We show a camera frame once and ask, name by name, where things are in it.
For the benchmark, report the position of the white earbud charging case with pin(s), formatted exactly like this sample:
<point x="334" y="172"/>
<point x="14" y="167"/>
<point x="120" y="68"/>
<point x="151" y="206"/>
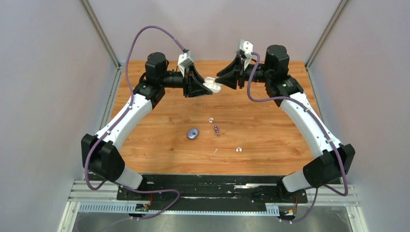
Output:
<point x="212" y="85"/>

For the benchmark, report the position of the aluminium frame post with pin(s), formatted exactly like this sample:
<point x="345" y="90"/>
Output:
<point x="342" y="4"/>
<point x="102" y="36"/>

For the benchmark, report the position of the blue-grey earbud case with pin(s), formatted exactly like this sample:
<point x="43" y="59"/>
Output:
<point x="192" y="134"/>

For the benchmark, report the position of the right aluminium frame post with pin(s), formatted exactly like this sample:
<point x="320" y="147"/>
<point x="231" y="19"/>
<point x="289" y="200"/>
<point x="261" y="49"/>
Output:
<point x="342" y="4"/>

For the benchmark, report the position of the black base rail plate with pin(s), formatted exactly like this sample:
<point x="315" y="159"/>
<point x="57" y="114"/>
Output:
<point x="248" y="193"/>

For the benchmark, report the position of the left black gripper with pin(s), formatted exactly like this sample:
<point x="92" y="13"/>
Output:
<point x="194" y="89"/>

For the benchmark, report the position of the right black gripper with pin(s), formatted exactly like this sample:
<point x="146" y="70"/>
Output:
<point x="233" y="72"/>

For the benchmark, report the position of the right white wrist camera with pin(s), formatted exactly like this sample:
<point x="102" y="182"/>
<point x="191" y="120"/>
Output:
<point x="244" y="50"/>

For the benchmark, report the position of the left aluminium frame post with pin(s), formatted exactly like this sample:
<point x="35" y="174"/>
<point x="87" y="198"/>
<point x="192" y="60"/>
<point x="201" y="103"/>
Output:
<point x="102" y="36"/>

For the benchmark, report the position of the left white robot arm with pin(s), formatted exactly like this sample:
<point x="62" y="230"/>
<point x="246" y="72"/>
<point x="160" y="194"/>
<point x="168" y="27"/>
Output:
<point x="100" y="152"/>

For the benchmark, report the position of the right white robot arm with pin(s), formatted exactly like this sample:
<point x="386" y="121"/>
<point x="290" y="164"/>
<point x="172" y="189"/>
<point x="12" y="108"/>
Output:
<point x="271" y="81"/>

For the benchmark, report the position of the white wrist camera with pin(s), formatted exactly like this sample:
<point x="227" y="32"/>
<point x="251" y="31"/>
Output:
<point x="244" y="50"/>
<point x="184" y="61"/>

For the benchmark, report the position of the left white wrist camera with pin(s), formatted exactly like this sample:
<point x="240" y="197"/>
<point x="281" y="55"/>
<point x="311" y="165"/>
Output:
<point x="184" y="61"/>

